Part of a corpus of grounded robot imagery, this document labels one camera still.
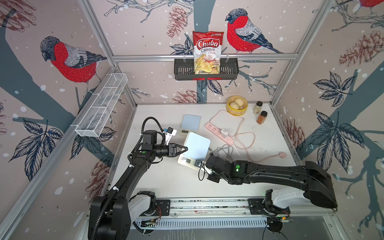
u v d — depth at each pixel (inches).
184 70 37.2
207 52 33.4
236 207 29.7
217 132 39.6
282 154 35.4
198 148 29.9
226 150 37.4
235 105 43.7
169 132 28.6
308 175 16.6
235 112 43.6
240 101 45.0
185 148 28.7
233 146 38.0
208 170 25.5
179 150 29.1
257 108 43.4
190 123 42.0
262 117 40.4
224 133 36.5
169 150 26.4
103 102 31.5
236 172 21.5
